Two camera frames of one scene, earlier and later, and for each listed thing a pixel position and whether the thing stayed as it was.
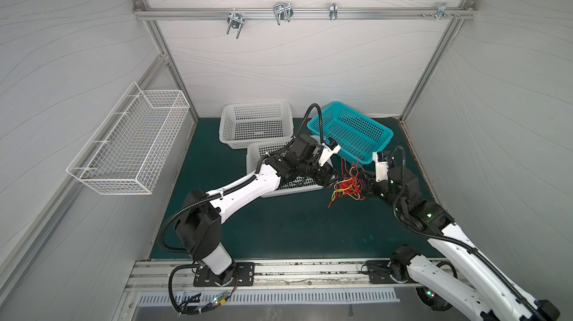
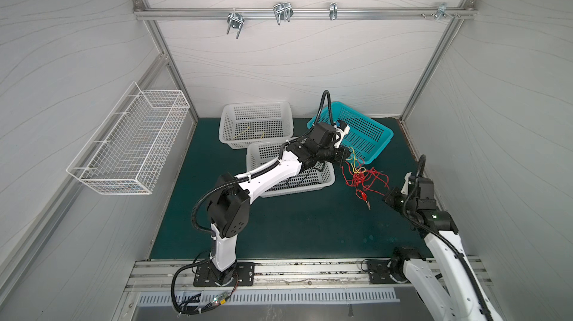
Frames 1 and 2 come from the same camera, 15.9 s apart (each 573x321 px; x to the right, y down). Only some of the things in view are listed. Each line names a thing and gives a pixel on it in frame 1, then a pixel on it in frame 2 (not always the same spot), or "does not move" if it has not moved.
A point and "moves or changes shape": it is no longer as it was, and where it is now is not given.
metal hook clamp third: [333, 10] does not move
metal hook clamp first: [236, 20] does not move
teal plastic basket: [359, 136] does not move
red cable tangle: [351, 184] moves or changes shape
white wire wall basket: [126, 156] does not move
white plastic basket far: [242, 124] does not move
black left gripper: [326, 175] → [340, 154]
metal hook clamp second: [283, 10] does not move
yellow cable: [343, 190] → [361, 169]
